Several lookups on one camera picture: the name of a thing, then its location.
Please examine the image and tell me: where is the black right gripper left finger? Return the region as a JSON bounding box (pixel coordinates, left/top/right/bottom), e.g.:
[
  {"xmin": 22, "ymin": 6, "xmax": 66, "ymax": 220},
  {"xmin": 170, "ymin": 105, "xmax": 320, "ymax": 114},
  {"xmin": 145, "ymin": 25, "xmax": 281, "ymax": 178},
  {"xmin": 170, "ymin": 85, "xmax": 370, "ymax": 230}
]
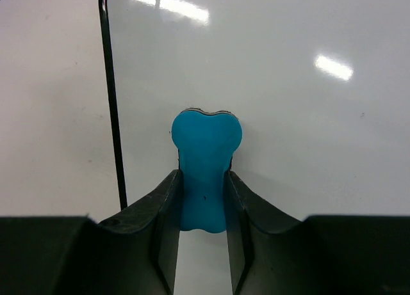
[{"xmin": 1, "ymin": 170, "xmax": 183, "ymax": 294}]

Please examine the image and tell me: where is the black framed whiteboard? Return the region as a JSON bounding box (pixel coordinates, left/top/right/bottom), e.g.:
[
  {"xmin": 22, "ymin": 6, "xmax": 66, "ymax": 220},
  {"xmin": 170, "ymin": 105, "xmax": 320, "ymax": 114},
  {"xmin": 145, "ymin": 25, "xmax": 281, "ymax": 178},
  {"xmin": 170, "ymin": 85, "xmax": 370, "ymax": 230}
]
[{"xmin": 99, "ymin": 0, "xmax": 409, "ymax": 294}]

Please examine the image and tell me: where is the blue bone-shaped eraser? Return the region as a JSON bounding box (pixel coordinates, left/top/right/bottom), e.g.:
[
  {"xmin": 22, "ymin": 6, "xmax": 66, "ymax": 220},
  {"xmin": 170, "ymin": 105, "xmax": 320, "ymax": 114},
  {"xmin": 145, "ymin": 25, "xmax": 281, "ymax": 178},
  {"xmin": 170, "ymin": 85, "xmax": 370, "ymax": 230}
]
[{"xmin": 170, "ymin": 108, "xmax": 243, "ymax": 234}]

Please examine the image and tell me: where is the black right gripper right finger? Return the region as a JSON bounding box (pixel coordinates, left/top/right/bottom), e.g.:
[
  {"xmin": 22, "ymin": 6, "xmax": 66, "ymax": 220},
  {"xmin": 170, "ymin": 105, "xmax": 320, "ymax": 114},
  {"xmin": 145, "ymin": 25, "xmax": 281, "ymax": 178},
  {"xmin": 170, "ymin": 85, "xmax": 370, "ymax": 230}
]
[{"xmin": 225, "ymin": 171, "xmax": 409, "ymax": 294}]

